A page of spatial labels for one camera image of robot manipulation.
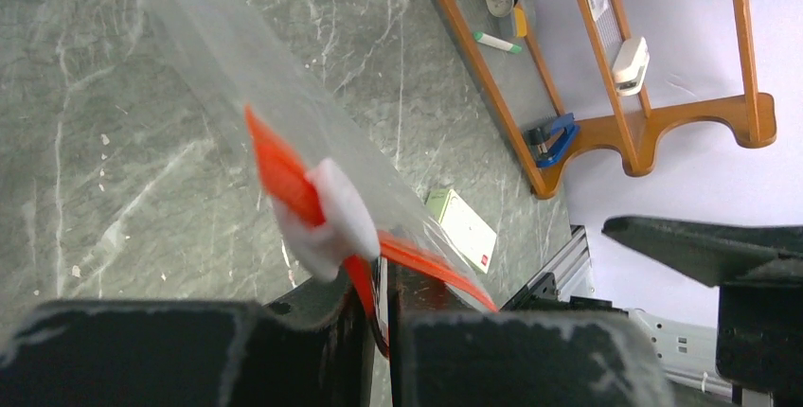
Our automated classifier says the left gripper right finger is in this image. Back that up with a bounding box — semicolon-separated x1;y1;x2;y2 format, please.
388;265;675;406

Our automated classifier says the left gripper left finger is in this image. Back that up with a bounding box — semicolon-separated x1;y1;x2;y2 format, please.
1;275;373;406

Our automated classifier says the clear zip bag orange zipper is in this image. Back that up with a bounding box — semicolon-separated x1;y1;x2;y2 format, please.
145;0;496;349

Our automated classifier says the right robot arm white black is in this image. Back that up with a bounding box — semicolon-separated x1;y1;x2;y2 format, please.
602;216;802;404

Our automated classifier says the white cardboard box red logo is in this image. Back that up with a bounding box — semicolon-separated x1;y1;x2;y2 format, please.
426;189;497;274

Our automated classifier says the blue hole punch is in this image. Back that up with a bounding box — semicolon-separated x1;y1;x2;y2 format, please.
523;113;580;168

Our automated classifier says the green white marker pen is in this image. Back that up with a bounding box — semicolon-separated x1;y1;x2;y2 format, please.
473;31;522;54

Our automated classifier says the orange wooden rack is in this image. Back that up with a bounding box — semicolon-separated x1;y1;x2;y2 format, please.
436;0;777;199

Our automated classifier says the white stapler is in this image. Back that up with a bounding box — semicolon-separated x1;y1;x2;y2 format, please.
612;36;650;97

